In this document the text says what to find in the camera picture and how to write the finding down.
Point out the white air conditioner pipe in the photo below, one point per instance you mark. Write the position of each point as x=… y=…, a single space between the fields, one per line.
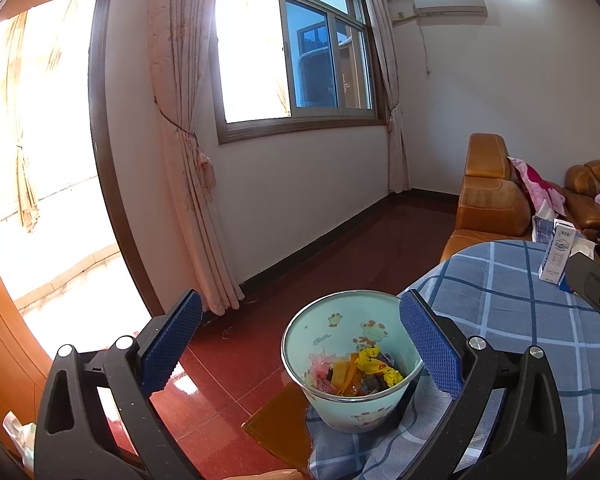
x=424 y=45

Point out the yellow wrapper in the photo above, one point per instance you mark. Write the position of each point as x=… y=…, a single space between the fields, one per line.
x=375 y=362

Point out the orange white wrapper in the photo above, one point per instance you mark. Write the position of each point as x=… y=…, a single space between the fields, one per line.
x=350 y=375

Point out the pink plastic bag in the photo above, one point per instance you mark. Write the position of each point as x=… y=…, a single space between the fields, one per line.
x=322 y=366

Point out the light teal cartoon bin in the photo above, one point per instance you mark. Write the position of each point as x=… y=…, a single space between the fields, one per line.
x=330 y=330

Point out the blue carton with white cap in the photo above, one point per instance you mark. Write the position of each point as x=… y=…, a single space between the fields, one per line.
x=582 y=249

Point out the white tissue paper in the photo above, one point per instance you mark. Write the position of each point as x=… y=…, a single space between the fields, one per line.
x=544 y=210

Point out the white air conditioner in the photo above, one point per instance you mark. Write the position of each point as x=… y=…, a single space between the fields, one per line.
x=450 y=1

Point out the blue plaid tablecloth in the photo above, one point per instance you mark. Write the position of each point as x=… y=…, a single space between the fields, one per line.
x=505 y=310

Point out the sliding glass window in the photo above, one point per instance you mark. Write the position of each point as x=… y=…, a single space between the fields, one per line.
x=250 y=60

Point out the pink floral curtain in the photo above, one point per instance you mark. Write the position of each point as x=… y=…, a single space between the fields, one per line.
x=190 y=160

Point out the pale grey curtain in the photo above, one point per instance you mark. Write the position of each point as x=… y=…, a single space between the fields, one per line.
x=390 y=85

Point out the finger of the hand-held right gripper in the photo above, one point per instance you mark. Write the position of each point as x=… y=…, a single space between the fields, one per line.
x=592 y=285

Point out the tan leather chaise sofa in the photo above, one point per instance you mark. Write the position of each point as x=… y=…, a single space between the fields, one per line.
x=485 y=200

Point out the sheer beige curtain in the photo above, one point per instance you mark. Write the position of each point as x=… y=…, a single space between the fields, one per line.
x=25 y=185

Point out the amber glass panel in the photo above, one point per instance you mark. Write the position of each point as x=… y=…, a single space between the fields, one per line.
x=280 y=420

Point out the white plastic bag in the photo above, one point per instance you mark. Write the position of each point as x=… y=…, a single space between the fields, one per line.
x=22 y=435

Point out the orange wooden door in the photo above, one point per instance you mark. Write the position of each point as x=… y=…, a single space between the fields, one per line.
x=5 y=360

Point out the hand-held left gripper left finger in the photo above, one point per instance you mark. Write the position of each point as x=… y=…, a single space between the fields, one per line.
x=172 y=340

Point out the white milk carton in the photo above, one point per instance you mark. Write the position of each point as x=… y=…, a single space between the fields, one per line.
x=560 y=255

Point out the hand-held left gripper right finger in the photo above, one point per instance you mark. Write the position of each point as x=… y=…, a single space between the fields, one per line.
x=430 y=340

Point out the glass balcony door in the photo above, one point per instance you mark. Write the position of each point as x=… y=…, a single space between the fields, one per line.
x=55 y=110

